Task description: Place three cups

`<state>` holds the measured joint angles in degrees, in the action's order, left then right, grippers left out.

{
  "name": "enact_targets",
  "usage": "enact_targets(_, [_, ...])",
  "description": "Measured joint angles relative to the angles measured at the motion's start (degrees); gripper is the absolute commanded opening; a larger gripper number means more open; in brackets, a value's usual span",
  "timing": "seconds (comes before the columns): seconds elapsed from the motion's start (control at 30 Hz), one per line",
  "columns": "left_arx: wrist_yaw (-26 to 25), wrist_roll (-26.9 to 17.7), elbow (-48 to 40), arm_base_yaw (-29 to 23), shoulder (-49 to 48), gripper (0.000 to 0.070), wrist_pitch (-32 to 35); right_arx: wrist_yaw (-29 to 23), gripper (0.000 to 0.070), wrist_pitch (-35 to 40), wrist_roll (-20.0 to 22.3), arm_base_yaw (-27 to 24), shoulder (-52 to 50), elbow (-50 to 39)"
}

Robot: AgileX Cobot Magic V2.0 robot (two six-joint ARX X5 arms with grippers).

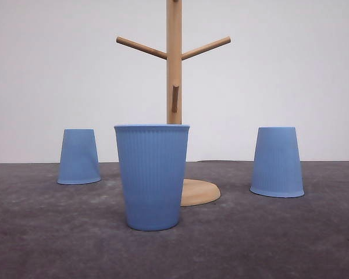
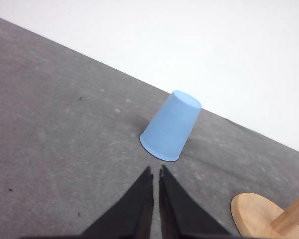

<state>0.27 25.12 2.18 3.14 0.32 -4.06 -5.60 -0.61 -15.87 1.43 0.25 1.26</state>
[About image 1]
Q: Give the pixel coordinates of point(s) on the blue ribbed cup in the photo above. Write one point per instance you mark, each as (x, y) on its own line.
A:
(153, 158)
(79, 161)
(276, 165)

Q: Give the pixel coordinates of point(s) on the wooden mug tree stand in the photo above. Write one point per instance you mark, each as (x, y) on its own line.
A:
(197, 192)

